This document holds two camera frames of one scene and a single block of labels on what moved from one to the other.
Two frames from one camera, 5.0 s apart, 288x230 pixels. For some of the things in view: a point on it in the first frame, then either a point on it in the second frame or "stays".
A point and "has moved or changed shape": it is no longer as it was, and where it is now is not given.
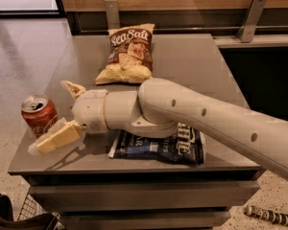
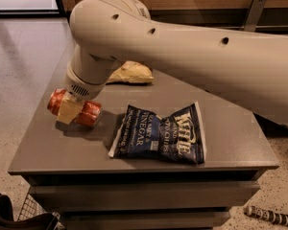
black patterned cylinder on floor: (276, 217) stays
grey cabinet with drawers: (92, 191) stays
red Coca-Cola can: (37, 111) has moved or changed shape
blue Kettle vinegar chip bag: (186, 145) stays
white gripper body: (88, 110) → (81, 89)
